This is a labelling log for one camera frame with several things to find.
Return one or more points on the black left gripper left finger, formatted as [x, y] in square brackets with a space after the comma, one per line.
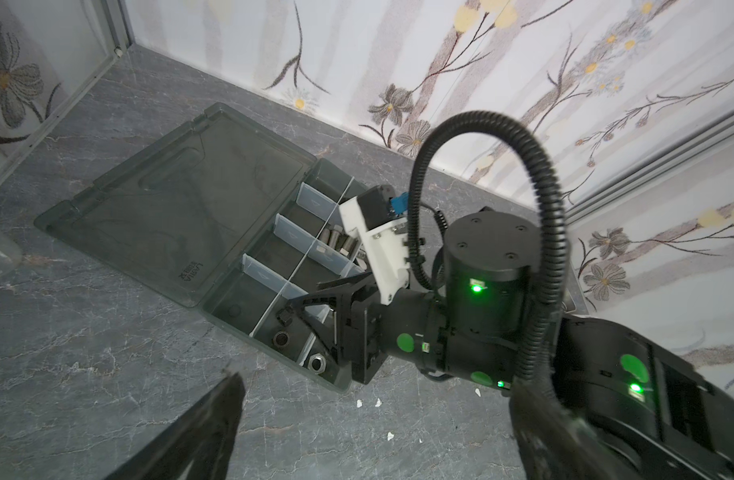
[199, 444]

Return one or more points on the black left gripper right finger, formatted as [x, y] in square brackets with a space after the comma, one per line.
[555, 444]

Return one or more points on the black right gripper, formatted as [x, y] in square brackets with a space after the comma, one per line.
[348, 336]

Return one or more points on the black hex nut front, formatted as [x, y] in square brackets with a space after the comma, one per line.
[281, 340]

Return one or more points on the steel hex bolt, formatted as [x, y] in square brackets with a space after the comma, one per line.
[335, 238]

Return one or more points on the steel hex nut front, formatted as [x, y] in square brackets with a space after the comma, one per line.
[317, 363]

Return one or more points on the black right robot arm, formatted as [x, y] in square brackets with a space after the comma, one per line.
[605, 402]

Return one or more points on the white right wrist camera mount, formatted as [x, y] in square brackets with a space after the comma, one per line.
[376, 218]

